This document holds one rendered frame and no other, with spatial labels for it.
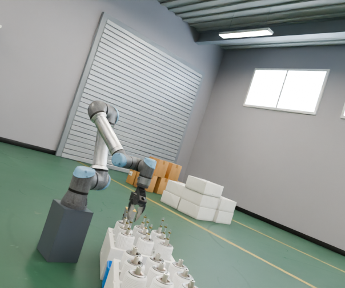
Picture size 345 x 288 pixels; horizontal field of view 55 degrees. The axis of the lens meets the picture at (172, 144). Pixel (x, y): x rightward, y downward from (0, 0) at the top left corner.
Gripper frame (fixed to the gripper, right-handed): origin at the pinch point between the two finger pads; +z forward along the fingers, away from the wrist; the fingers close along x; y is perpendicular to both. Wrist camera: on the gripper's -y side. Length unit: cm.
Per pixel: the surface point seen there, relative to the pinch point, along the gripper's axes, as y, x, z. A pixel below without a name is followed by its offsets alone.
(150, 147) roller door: 603, -181, -40
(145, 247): -5.6, -10.8, 12.5
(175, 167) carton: 396, -175, -20
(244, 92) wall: 560, -357, -247
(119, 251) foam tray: -6.7, 3.7, 17.3
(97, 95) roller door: 541, -15, -110
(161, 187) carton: 387, -159, 21
